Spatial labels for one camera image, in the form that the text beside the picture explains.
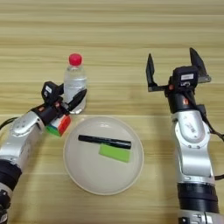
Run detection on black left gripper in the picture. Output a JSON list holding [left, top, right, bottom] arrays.
[[30, 88, 88, 127]]

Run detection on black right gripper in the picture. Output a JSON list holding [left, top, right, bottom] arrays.
[[145, 47, 213, 116]]

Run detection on clear bottle with red cap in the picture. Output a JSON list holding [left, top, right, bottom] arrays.
[[63, 52, 88, 116]]

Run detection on multicolour puzzle cube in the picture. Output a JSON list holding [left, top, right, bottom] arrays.
[[45, 114, 73, 137]]

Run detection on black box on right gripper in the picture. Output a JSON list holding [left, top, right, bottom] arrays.
[[171, 66, 200, 88]]

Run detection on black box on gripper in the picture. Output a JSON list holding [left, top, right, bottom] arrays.
[[171, 66, 200, 88], [40, 80, 65, 106]]

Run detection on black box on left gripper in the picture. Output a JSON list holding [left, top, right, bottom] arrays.
[[40, 80, 65, 106]]

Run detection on black marker pen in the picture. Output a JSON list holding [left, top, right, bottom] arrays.
[[77, 134, 132, 151]]

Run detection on green rectangular block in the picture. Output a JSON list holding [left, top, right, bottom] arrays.
[[98, 143, 131, 164]]

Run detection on round beige plate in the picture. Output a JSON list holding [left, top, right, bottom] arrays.
[[62, 115, 144, 196]]

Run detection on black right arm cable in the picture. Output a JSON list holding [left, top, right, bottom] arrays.
[[197, 103, 224, 180]]

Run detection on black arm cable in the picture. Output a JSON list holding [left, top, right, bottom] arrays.
[[197, 103, 224, 180], [0, 116, 19, 131]]

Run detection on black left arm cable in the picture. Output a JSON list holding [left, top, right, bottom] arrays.
[[0, 116, 19, 131]]

